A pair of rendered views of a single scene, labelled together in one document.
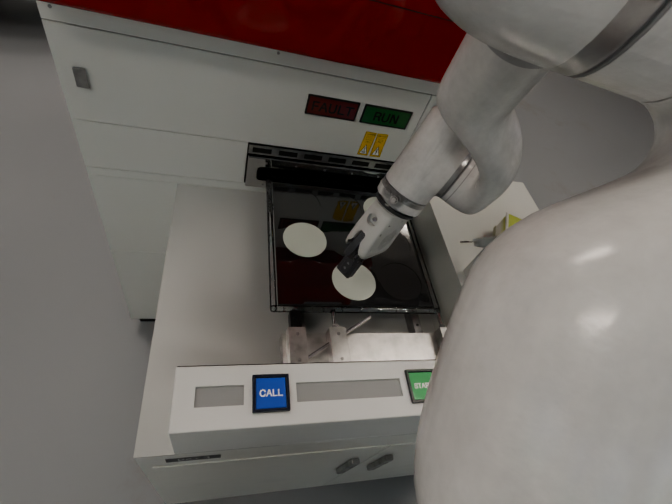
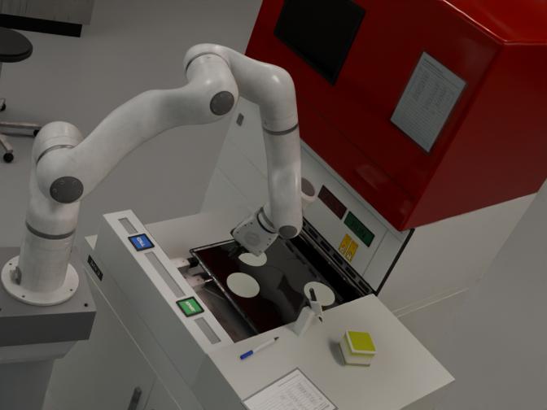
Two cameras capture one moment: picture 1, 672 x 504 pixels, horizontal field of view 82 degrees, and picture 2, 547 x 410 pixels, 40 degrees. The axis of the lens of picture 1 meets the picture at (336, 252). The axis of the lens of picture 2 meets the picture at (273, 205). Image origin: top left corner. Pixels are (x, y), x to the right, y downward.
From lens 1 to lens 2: 175 cm
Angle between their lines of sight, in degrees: 49
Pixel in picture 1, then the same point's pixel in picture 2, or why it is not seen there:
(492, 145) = (272, 175)
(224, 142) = not seen: hidden behind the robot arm
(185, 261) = (195, 223)
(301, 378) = (155, 253)
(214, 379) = (133, 222)
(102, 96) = (242, 133)
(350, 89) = (343, 194)
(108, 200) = (212, 193)
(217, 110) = not seen: hidden behind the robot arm
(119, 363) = not seen: hidden behind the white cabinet
